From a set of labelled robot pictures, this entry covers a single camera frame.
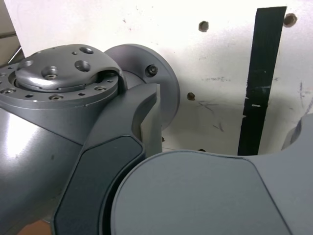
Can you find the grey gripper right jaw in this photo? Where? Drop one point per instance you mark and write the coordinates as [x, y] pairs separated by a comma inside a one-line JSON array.
[[195, 195]]

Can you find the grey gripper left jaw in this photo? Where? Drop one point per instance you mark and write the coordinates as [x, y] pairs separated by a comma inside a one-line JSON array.
[[110, 151]]

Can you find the black tape strip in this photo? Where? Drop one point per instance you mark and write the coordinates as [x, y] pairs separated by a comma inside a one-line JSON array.
[[261, 73]]

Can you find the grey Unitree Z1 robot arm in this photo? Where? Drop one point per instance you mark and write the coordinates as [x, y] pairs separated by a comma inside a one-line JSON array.
[[61, 110]]

